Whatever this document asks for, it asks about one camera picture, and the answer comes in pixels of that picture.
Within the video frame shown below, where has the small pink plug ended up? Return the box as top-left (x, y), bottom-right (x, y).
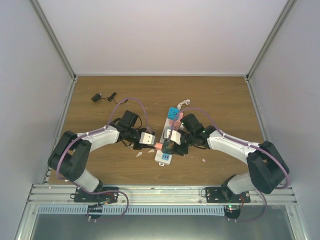
top-left (154, 142), bottom-right (163, 151)

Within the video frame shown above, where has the white power strip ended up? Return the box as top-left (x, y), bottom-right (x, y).
top-left (154, 118), bottom-right (181, 167)

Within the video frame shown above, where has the black plug with cable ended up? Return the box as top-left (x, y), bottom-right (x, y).
top-left (91, 92), bottom-right (128, 105)

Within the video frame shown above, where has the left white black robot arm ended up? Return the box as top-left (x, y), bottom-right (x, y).
top-left (47, 110), bottom-right (141, 202)

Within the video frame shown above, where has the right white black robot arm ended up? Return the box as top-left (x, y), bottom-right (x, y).
top-left (167, 114), bottom-right (290, 203)

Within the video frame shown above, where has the large pink adapter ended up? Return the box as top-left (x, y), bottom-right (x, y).
top-left (169, 112), bottom-right (184, 131)

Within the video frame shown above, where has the light blue usb charger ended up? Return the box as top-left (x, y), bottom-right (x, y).
top-left (163, 129), bottom-right (172, 139)

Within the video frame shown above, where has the dark green square adapter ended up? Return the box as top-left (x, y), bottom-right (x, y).
top-left (161, 141), bottom-right (176, 155)

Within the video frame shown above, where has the cyan square adapter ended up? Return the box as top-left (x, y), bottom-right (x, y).
top-left (167, 107), bottom-right (180, 121)

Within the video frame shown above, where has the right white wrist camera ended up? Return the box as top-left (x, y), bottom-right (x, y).
top-left (166, 130), bottom-right (182, 145)

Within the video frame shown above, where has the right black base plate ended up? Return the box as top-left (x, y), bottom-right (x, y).
top-left (200, 186), bottom-right (251, 204)

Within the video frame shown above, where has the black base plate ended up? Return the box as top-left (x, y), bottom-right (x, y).
top-left (200, 186), bottom-right (251, 204)
top-left (70, 186), bottom-right (119, 204)

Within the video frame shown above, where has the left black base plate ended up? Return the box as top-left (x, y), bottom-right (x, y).
top-left (70, 186), bottom-right (119, 204)

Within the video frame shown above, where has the grey slotted cable duct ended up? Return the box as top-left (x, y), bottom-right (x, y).
top-left (38, 204), bottom-right (225, 216)

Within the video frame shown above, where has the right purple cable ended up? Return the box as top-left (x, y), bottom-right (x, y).
top-left (167, 107), bottom-right (292, 223)

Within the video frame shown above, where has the aluminium front rail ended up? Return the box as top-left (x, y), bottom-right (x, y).
top-left (27, 184), bottom-right (297, 206)

